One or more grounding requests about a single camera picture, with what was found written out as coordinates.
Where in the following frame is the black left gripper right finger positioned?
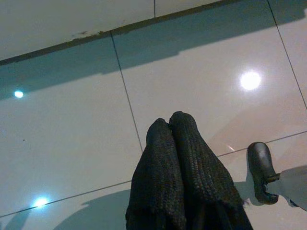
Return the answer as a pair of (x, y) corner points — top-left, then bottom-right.
(169, 111), (254, 230)

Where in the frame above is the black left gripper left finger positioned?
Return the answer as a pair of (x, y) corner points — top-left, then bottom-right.
(126, 116), (187, 230)

